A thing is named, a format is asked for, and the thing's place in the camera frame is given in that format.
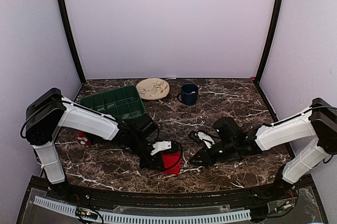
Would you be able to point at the black left frame post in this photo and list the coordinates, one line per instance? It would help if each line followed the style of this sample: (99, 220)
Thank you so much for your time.
(70, 40)

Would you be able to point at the right circuit board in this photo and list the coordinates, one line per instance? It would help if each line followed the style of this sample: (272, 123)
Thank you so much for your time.
(285, 206)

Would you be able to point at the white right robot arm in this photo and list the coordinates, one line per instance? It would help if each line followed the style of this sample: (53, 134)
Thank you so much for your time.
(317, 121)

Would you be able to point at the red sock with white pattern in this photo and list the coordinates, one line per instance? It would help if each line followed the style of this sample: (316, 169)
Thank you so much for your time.
(172, 163)

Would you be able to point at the black right frame post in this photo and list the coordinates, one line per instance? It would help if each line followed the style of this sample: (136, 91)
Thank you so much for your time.
(269, 41)

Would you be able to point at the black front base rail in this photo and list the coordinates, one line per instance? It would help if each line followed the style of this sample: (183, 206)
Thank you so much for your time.
(308, 207)

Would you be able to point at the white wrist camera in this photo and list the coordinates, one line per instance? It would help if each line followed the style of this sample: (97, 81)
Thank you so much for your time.
(206, 139)
(160, 146)

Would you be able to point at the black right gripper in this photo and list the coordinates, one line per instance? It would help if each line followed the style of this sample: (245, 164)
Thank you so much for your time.
(207, 160)

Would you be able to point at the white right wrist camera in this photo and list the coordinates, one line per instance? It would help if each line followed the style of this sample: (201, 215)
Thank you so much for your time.
(206, 139)

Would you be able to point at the red white rolled sock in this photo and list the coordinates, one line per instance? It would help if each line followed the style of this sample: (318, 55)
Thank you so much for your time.
(83, 139)

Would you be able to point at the beige floral ceramic plate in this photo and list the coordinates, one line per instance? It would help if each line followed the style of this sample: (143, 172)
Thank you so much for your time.
(153, 89)

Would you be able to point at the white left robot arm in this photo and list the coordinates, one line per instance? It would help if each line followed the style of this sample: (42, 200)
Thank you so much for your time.
(52, 110)

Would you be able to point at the white slotted cable duct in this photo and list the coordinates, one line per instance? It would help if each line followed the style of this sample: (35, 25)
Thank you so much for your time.
(143, 215)

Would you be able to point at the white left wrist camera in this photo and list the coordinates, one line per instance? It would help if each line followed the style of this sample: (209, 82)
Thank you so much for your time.
(160, 146)

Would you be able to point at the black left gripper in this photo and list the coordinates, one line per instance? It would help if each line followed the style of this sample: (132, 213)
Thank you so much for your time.
(152, 162)

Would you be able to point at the black frame post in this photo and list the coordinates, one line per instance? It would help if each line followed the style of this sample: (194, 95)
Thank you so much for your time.
(70, 40)
(269, 41)

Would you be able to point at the left circuit board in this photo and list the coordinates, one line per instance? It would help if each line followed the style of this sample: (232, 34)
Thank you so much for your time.
(85, 214)

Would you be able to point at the dark blue enamel mug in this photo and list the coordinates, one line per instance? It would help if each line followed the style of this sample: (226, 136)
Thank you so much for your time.
(188, 94)

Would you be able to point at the circuit board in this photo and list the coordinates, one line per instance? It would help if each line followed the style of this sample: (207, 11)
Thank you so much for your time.
(285, 206)
(85, 214)

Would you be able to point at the green plastic divided crate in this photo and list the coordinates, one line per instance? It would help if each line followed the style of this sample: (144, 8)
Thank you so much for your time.
(124, 103)

